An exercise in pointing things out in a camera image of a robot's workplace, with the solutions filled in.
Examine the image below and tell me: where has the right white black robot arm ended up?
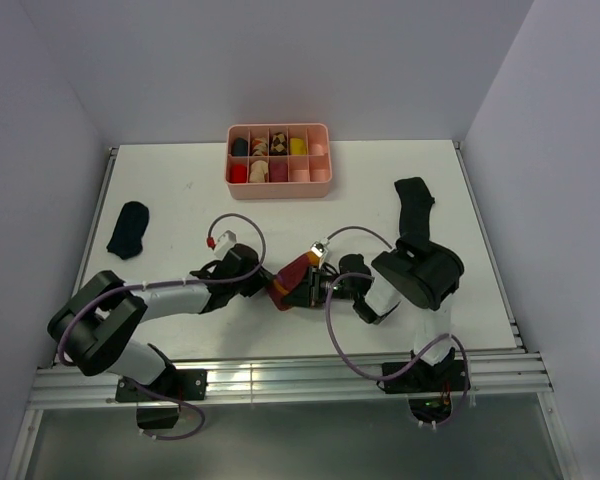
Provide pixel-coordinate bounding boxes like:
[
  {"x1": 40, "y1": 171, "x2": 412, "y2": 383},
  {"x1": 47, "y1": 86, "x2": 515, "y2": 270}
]
[{"x1": 270, "y1": 236, "x2": 470, "y2": 393}]

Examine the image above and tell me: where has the red rolled sock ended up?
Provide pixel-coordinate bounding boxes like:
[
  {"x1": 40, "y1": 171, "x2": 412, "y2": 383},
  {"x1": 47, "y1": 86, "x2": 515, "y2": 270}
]
[{"x1": 229, "y1": 164, "x2": 248, "y2": 184}]

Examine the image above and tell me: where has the black sock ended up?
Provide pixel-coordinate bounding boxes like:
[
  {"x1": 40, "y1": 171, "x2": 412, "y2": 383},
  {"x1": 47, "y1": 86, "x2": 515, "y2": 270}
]
[{"x1": 394, "y1": 177, "x2": 435, "y2": 241}]

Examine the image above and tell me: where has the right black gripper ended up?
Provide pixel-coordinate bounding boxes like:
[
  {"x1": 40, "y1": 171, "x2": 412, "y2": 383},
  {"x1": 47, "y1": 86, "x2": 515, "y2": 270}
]
[{"x1": 282, "y1": 264, "x2": 359, "y2": 307}]

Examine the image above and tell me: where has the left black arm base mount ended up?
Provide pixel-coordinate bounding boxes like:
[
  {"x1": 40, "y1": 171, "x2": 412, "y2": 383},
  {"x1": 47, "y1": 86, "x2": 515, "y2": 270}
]
[{"x1": 115, "y1": 369, "x2": 208, "y2": 441}]

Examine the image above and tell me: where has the maroon purple striped sock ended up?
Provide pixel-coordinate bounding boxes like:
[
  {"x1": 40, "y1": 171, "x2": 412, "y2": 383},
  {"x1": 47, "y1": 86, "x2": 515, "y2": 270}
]
[{"x1": 266, "y1": 252, "x2": 319, "y2": 311}]

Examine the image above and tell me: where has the dark navy ankle sock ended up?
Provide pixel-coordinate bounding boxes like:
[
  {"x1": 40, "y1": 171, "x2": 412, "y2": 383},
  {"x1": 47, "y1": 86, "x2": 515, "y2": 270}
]
[{"x1": 106, "y1": 201, "x2": 149, "y2": 260}]

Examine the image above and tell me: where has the yellow rolled sock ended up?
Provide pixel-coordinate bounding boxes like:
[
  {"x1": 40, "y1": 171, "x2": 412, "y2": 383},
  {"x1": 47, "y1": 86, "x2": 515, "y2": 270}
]
[{"x1": 289, "y1": 137, "x2": 307, "y2": 156}]

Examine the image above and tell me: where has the dark navy rolled sock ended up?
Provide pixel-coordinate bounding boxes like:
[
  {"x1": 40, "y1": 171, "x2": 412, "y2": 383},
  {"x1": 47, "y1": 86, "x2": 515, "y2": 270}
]
[{"x1": 231, "y1": 137, "x2": 249, "y2": 157}]

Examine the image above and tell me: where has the brown checkered rolled sock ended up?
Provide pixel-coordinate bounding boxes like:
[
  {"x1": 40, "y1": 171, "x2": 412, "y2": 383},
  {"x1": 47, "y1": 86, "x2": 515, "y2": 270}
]
[{"x1": 269, "y1": 132, "x2": 288, "y2": 156}]

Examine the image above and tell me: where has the beige patterned rolled sock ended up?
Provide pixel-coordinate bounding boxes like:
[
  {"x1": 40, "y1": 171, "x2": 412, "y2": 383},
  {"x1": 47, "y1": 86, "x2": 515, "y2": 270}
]
[{"x1": 249, "y1": 160, "x2": 269, "y2": 183}]

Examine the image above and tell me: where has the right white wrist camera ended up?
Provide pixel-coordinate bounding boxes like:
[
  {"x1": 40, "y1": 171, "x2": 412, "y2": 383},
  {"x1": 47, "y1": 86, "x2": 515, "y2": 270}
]
[{"x1": 307, "y1": 241, "x2": 329, "y2": 268}]

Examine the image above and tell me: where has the maroon rolled sock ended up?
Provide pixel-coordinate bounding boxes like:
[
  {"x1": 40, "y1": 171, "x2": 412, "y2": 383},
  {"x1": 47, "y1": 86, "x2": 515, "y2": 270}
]
[{"x1": 269, "y1": 161, "x2": 288, "y2": 183}]

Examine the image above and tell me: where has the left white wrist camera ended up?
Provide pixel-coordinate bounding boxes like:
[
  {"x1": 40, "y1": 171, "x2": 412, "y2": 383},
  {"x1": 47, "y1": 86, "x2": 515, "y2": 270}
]
[{"x1": 206, "y1": 230, "x2": 237, "y2": 260}]

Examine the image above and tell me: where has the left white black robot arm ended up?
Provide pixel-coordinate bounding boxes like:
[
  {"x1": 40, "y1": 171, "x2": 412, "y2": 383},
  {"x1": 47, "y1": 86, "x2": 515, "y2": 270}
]
[{"x1": 47, "y1": 243, "x2": 273, "y2": 399}]

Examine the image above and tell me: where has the pink divided organizer box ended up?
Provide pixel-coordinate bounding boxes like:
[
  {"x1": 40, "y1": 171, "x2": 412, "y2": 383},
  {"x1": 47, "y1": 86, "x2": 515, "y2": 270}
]
[{"x1": 224, "y1": 123, "x2": 333, "y2": 200}]

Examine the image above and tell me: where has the brown cream patterned rolled sock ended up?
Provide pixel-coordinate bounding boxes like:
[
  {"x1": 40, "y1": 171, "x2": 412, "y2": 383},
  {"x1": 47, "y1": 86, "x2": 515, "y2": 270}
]
[{"x1": 250, "y1": 136, "x2": 269, "y2": 156}]

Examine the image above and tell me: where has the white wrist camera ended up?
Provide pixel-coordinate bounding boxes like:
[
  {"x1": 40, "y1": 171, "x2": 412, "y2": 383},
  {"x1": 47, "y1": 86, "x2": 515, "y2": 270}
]
[
  {"x1": 206, "y1": 230, "x2": 237, "y2": 260},
  {"x1": 307, "y1": 241, "x2": 329, "y2": 268}
]

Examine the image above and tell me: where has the aluminium frame rail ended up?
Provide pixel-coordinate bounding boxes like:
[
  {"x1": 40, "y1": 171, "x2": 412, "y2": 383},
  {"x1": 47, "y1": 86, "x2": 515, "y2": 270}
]
[{"x1": 26, "y1": 351, "x2": 553, "y2": 410}]

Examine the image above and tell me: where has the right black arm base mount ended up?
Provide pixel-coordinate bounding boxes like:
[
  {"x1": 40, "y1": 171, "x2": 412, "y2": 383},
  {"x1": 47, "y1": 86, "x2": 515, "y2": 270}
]
[{"x1": 376, "y1": 352, "x2": 470, "y2": 423}]

